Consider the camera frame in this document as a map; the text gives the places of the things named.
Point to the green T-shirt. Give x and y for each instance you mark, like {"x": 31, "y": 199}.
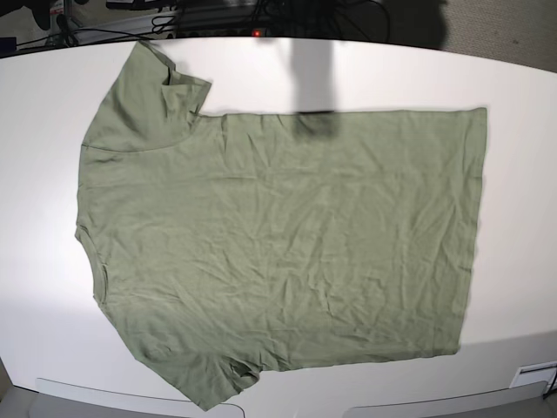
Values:
{"x": 225, "y": 246}

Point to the black power strip red light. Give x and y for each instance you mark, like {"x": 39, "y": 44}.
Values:
{"x": 221, "y": 32}

